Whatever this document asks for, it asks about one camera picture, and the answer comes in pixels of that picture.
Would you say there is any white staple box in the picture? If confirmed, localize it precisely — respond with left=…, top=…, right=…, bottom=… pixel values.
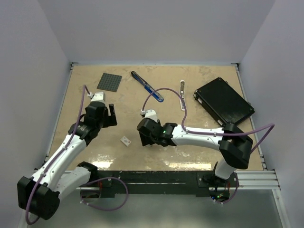
left=121, top=136, right=131, bottom=147

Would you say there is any blue black stapler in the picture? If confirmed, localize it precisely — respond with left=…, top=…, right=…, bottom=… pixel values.
left=131, top=71, right=164, bottom=102

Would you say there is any white stapler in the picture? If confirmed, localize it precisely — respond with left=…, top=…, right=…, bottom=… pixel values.
left=179, top=80, right=185, bottom=111

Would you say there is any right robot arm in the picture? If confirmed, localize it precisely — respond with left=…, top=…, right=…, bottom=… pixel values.
left=137, top=118, right=253, bottom=187

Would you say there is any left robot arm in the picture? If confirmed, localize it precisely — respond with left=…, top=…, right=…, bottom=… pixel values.
left=17, top=101, right=117, bottom=220

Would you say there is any grey studded baseplate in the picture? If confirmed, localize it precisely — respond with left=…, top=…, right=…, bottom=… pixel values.
left=97, top=73, right=122, bottom=92

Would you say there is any black ribbed case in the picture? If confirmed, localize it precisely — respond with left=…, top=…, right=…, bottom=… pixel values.
left=193, top=77, right=255, bottom=126

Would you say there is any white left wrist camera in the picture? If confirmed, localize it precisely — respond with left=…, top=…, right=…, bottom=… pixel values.
left=87, top=92, right=105, bottom=104

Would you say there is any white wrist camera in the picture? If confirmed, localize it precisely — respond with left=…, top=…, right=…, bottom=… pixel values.
left=87, top=92, right=105, bottom=104
left=141, top=109, right=158, bottom=122

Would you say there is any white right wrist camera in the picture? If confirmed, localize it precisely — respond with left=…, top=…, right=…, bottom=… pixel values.
left=141, top=109, right=158, bottom=122

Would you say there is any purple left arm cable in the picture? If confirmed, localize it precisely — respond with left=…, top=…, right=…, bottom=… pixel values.
left=25, top=85, right=92, bottom=225

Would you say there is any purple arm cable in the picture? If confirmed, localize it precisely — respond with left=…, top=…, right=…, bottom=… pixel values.
left=25, top=85, right=92, bottom=225
left=142, top=87, right=276, bottom=152

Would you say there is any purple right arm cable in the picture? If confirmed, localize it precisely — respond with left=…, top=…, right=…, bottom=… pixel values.
left=142, top=87, right=276, bottom=152

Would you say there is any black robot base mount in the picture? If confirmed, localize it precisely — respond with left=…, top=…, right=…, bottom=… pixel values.
left=82, top=171, right=239, bottom=200

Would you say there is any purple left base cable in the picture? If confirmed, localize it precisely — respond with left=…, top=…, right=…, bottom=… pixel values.
left=80, top=177, right=130, bottom=211

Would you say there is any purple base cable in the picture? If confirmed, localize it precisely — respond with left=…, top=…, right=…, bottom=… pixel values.
left=213, top=172, right=240, bottom=205
left=80, top=177, right=130, bottom=211

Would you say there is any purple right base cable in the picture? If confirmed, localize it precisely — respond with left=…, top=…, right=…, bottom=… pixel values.
left=213, top=172, right=240, bottom=205

